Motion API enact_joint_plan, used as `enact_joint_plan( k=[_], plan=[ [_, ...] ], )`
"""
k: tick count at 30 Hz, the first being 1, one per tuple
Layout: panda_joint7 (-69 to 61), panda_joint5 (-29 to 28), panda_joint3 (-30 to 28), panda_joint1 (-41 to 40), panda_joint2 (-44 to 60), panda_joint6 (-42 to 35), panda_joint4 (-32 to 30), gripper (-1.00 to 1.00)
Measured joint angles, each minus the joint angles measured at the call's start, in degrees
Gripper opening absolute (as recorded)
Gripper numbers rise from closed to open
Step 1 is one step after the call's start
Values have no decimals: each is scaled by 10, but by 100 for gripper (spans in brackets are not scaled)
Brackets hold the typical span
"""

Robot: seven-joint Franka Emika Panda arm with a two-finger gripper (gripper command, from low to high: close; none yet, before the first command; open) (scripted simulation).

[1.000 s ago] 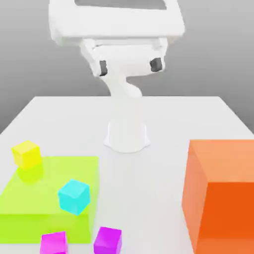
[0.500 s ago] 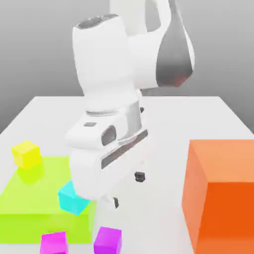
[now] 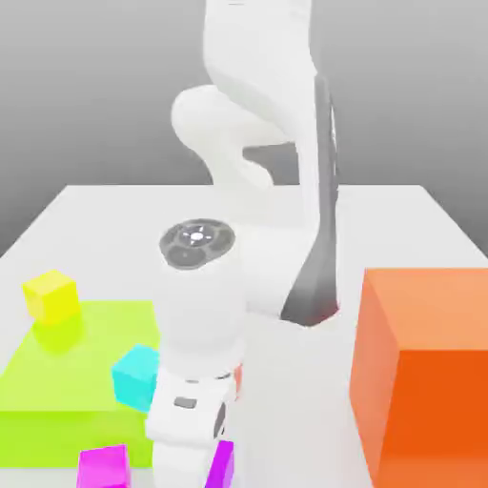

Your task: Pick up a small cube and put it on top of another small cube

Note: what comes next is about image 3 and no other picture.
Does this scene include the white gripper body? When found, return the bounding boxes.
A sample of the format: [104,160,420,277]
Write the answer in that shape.
[152,438,218,488]

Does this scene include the small magenta cube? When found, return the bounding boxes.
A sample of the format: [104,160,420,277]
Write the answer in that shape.
[76,443,132,488]
[204,439,235,488]

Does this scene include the small cyan cube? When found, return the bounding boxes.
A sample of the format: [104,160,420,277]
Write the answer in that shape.
[111,343,161,414]

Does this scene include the small yellow cube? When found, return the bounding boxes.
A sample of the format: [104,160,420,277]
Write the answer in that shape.
[21,269,82,326]

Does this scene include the large lime green box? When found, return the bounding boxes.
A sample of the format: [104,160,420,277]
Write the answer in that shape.
[0,299,162,470]

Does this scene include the large orange box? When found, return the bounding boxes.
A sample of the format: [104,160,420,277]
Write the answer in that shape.
[348,267,488,488]

